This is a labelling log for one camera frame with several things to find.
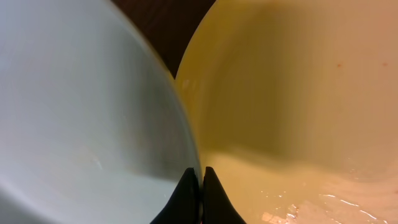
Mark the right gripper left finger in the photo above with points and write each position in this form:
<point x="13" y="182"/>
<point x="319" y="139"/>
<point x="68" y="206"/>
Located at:
<point x="183" y="205"/>

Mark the yellow plate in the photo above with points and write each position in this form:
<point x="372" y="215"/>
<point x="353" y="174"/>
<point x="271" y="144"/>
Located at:
<point x="294" y="105"/>

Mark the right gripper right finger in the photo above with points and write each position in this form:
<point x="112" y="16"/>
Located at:
<point x="217" y="208"/>

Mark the stained light blue plate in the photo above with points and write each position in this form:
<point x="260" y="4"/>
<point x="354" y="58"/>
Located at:
<point x="92" y="130"/>

